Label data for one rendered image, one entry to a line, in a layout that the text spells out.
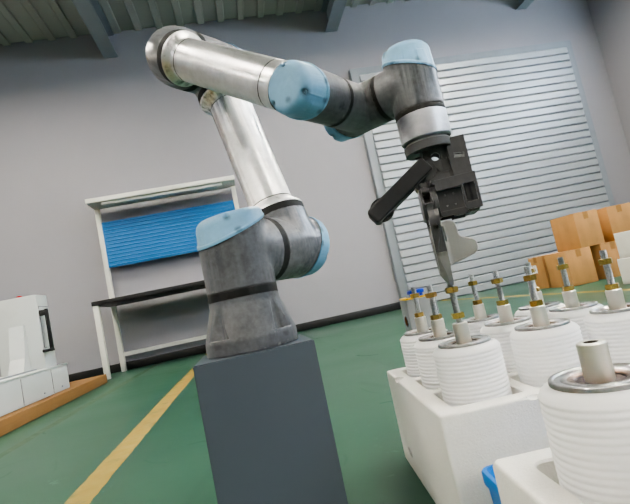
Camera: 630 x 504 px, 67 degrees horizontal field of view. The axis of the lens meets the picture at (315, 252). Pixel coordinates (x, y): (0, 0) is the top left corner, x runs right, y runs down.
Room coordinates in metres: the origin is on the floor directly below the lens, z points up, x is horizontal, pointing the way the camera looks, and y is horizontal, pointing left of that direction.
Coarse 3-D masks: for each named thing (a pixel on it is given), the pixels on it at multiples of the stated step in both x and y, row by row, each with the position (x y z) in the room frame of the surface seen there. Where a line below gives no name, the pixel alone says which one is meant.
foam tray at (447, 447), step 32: (416, 384) 0.83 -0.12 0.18; (512, 384) 0.70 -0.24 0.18; (416, 416) 0.78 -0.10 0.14; (448, 416) 0.62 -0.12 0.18; (480, 416) 0.62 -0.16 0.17; (512, 416) 0.63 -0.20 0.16; (416, 448) 0.85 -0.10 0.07; (448, 448) 0.62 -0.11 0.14; (480, 448) 0.62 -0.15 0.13; (512, 448) 0.62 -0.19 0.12; (544, 448) 0.63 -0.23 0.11; (448, 480) 0.65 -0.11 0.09; (480, 480) 0.62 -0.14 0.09
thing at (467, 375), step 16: (448, 352) 0.67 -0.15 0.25; (464, 352) 0.66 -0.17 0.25; (480, 352) 0.65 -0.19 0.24; (496, 352) 0.66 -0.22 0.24; (448, 368) 0.67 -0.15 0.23; (464, 368) 0.66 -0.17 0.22; (480, 368) 0.65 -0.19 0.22; (496, 368) 0.66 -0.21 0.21; (448, 384) 0.68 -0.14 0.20; (464, 384) 0.66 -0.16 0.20; (480, 384) 0.65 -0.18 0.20; (496, 384) 0.66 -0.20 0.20; (448, 400) 0.69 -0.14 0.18; (464, 400) 0.66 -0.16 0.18; (480, 400) 0.65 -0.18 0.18
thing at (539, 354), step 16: (512, 336) 0.71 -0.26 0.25; (528, 336) 0.68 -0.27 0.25; (544, 336) 0.66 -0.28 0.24; (560, 336) 0.66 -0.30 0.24; (576, 336) 0.67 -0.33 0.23; (528, 352) 0.68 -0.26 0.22; (544, 352) 0.67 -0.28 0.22; (560, 352) 0.66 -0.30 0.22; (576, 352) 0.66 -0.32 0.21; (528, 368) 0.68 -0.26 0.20; (544, 368) 0.67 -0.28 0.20; (560, 368) 0.66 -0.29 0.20; (528, 384) 0.69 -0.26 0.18
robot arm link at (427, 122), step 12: (432, 108) 0.66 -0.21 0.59; (444, 108) 0.68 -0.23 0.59; (408, 120) 0.67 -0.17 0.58; (420, 120) 0.66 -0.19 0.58; (432, 120) 0.66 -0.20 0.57; (444, 120) 0.67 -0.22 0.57; (408, 132) 0.68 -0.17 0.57; (420, 132) 0.66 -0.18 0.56; (432, 132) 0.66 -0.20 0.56; (444, 132) 0.67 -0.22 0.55; (408, 144) 0.69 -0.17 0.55
